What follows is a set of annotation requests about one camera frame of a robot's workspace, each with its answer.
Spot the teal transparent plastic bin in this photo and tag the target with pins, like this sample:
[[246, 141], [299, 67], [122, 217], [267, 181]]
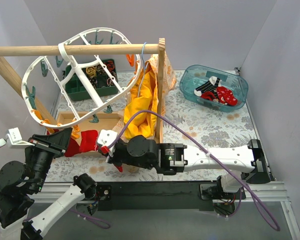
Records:
[[196, 75]]

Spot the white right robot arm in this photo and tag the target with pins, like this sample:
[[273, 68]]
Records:
[[244, 162]]

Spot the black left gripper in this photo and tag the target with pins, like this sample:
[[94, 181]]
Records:
[[47, 145]]

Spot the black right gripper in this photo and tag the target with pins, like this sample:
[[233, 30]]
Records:
[[112, 157]]

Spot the blue wire hanger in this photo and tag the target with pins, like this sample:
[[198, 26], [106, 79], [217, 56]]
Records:
[[144, 67]]

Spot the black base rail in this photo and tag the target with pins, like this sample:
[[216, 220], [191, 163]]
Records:
[[159, 195]]

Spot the white orange patterned cloth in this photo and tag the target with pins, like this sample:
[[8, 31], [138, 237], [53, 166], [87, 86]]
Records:
[[147, 94]]

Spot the white clip sock hanger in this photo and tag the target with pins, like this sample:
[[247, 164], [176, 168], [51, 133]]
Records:
[[95, 36]]

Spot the red christmas sock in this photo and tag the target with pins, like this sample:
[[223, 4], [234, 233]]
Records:
[[210, 96], [225, 96], [85, 142]]

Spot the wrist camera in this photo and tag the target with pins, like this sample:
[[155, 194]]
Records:
[[106, 142], [13, 139]]

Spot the green compartment organizer box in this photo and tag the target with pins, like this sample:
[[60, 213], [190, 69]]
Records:
[[98, 78]]

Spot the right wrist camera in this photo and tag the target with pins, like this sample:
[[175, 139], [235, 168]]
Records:
[[106, 142]]

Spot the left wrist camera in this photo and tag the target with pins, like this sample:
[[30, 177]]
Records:
[[13, 139]]

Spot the wooden clothes rack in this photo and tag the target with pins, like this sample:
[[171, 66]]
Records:
[[67, 51]]

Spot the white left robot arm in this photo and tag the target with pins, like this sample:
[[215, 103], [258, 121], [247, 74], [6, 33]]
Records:
[[20, 180]]

